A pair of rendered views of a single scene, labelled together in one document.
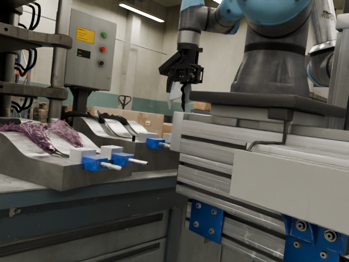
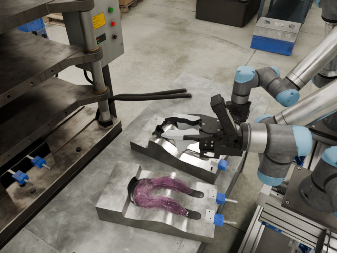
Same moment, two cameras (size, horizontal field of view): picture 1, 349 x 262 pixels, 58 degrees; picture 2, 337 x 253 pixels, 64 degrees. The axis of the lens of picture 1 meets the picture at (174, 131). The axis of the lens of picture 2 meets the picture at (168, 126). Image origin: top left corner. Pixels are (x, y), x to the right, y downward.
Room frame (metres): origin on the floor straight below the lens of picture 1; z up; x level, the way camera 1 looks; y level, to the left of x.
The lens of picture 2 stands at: (0.20, 0.52, 1.92)
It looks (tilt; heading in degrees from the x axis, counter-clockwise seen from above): 42 degrees down; 346
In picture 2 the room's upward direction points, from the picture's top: straight up
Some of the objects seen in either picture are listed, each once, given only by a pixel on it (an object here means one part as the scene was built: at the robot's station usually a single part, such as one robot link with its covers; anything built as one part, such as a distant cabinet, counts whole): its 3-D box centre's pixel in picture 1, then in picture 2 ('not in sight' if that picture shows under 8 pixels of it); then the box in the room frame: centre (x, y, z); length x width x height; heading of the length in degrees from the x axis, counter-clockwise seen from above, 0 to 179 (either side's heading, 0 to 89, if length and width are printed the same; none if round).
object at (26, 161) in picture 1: (33, 145); (160, 199); (0.88, 0.39, 0.86); 0.50 x 0.26 x 0.11; 64
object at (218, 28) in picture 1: (222, 20); (266, 78); (1.05, -0.11, 1.31); 0.11 x 0.11 x 0.08; 6
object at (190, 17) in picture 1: (192, 16); (244, 80); (1.06, -0.02, 1.31); 0.09 x 0.08 x 0.11; 96
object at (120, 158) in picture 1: (125, 159); (222, 199); (0.81, 0.12, 0.86); 0.13 x 0.05 x 0.05; 64
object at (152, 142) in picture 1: (157, 143); (224, 165); (0.97, 0.05, 0.89); 0.13 x 0.05 x 0.05; 46
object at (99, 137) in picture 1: (119, 139); (181, 141); (1.20, 0.20, 0.87); 0.50 x 0.26 x 0.14; 47
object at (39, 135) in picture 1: (37, 130); (161, 192); (0.88, 0.38, 0.90); 0.26 x 0.18 x 0.08; 64
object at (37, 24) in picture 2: not in sight; (19, 21); (4.79, 1.75, 0.32); 0.60 x 0.41 x 0.22; 54
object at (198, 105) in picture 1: (202, 105); not in sight; (8.64, -0.69, 1.26); 0.42 x 0.33 x 0.29; 48
